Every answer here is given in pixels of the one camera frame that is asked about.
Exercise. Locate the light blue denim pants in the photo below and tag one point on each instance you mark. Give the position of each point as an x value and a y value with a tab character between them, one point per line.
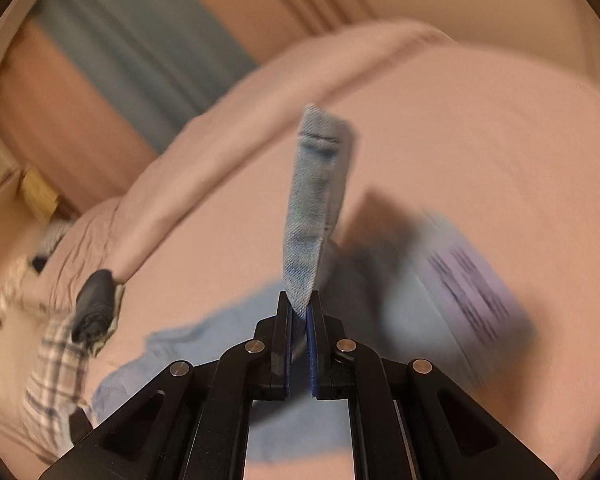
305	210

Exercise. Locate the dark folded garment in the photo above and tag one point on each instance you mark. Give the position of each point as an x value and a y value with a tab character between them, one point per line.
92	305

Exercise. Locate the blue curtain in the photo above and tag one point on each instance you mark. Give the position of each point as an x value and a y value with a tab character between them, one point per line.
130	35

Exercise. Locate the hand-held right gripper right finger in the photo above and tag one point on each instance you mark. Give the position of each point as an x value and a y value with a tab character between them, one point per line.
313	355

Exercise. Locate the pink duvet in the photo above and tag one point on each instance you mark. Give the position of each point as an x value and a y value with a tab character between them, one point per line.
255	110

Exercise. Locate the bed with pink sheet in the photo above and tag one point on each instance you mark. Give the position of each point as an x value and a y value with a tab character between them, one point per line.
480	160

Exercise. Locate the plaid pillow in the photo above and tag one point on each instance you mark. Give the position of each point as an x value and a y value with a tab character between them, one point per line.
55	370

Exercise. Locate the pink wrinkled pillow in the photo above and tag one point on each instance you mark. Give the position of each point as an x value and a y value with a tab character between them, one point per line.
90	240

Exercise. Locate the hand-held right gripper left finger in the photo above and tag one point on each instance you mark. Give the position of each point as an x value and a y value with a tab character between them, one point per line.
282	360

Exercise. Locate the white stuffed toy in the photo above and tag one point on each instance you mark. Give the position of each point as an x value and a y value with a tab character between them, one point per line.
52	240

